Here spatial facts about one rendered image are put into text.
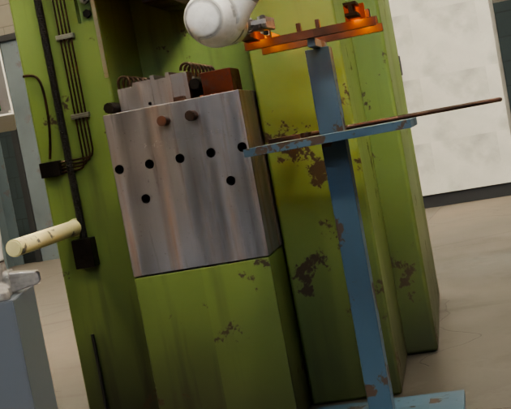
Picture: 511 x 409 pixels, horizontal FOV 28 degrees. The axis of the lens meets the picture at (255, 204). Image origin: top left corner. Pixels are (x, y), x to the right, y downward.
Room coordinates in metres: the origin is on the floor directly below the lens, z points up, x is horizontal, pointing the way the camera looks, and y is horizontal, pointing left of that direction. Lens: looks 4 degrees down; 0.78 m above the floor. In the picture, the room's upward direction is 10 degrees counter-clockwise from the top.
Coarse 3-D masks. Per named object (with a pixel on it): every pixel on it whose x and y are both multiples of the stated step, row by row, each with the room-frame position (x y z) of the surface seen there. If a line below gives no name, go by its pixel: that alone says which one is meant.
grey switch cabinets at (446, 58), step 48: (432, 0) 7.78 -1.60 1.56; (480, 0) 7.68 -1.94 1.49; (432, 48) 7.80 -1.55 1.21; (480, 48) 7.70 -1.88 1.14; (432, 96) 7.82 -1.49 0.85; (480, 96) 7.72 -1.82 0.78; (432, 144) 7.84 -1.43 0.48; (480, 144) 7.73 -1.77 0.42; (432, 192) 7.86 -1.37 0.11; (480, 192) 7.77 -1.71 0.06
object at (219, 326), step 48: (144, 288) 2.74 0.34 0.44; (192, 288) 2.72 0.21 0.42; (240, 288) 2.69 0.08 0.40; (288, 288) 2.86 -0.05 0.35; (192, 336) 2.72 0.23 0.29; (240, 336) 2.70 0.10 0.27; (288, 336) 2.73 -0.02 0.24; (192, 384) 2.73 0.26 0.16; (240, 384) 2.70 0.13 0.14; (288, 384) 2.68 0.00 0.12
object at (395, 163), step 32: (352, 0) 3.24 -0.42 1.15; (384, 0) 3.77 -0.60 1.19; (384, 32) 3.33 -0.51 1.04; (384, 64) 3.23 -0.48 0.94; (384, 96) 3.23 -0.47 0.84; (384, 160) 3.24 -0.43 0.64; (384, 192) 3.24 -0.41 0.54; (416, 192) 3.62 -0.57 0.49; (384, 224) 3.25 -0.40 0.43; (416, 224) 3.24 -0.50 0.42; (416, 256) 3.23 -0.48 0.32; (416, 288) 3.24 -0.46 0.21; (416, 320) 3.24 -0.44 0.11; (416, 352) 3.25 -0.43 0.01
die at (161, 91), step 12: (168, 72) 2.77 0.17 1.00; (180, 72) 2.76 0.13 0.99; (132, 84) 2.79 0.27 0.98; (144, 84) 2.78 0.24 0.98; (156, 84) 2.78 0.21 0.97; (168, 84) 2.77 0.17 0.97; (180, 84) 2.76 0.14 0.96; (120, 96) 2.80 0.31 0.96; (132, 96) 2.79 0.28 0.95; (144, 96) 2.78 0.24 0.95; (156, 96) 2.78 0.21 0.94; (168, 96) 2.77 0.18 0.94; (192, 96) 2.78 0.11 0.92; (132, 108) 2.79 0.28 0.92
